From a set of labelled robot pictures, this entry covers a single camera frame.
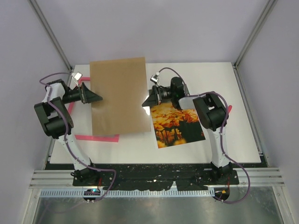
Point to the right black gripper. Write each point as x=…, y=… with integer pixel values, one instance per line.
x=153, y=99

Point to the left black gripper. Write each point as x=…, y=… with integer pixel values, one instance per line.
x=87, y=96

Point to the orange flower photo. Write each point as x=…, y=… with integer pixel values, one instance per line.
x=175, y=127

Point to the brown frame backing board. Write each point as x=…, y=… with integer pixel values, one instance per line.
x=122, y=84

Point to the pink wooden photo frame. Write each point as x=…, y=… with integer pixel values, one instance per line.
x=113, y=138

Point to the red handled screwdriver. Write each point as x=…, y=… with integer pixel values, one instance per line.
x=230, y=108

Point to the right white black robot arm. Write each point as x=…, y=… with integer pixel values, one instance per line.
x=212, y=111

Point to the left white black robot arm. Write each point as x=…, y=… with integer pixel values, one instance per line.
x=57, y=123

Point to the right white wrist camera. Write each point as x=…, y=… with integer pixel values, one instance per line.
x=155, y=78

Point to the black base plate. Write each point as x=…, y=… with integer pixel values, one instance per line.
x=108, y=172

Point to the left aluminium corner post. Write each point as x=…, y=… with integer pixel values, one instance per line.
x=46, y=26

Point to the aluminium corner post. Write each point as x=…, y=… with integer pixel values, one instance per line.
x=267, y=9
x=46, y=26

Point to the white slotted cable duct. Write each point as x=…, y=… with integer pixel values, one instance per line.
x=88, y=193

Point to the aluminium front rail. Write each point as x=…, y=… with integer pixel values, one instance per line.
x=51, y=178

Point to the right aluminium corner post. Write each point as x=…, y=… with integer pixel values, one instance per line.
x=267, y=9

